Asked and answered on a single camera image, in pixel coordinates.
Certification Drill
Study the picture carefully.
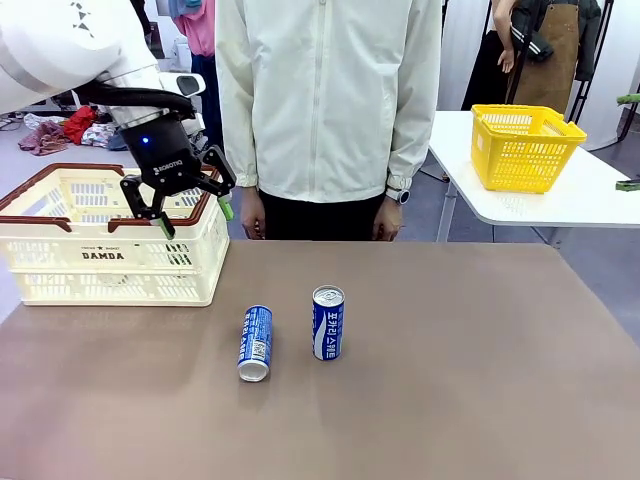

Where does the red cloth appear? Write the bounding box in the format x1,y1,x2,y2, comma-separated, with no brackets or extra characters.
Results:
62,105,99,146

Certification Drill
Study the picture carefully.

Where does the person's right hand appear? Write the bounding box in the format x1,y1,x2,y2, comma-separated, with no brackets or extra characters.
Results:
241,185,268,240

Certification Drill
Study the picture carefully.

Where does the pink patterned cloth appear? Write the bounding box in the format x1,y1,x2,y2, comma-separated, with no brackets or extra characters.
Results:
18,119,69,157

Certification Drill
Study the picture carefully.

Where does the person's left hand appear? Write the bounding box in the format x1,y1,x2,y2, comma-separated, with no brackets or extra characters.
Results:
373,198,405,243

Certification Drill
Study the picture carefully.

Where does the white side table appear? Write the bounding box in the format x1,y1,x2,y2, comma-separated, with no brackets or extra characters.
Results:
428,110,640,245

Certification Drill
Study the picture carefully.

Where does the person in brown apron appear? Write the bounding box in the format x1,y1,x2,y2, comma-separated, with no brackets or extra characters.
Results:
474,0,604,117

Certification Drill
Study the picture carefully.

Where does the cream basket with brown rim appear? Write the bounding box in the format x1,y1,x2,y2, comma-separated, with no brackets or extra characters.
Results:
0,163,232,308

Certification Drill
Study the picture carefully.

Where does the black corrugated cable hose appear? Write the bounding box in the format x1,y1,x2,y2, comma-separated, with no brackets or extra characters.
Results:
82,82,197,120

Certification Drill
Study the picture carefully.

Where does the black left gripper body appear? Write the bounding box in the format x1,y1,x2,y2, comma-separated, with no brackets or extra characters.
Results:
118,114,215,197

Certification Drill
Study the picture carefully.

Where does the yellow plastic basket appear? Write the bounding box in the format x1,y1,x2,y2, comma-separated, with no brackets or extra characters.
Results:
470,103,588,194

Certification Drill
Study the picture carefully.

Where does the cream white zip jacket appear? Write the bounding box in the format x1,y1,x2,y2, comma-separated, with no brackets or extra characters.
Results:
214,0,444,204

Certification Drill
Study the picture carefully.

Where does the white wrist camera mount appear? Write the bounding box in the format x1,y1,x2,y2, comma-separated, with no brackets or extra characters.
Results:
162,73,207,99

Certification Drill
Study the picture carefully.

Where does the black metal stand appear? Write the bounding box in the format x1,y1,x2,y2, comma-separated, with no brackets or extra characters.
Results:
569,0,616,126

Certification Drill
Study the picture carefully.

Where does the white floral cloth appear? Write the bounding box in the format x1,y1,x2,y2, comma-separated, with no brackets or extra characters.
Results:
82,123,119,149

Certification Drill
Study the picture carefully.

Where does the person in pink top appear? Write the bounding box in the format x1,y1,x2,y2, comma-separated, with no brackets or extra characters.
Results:
172,0,225,157

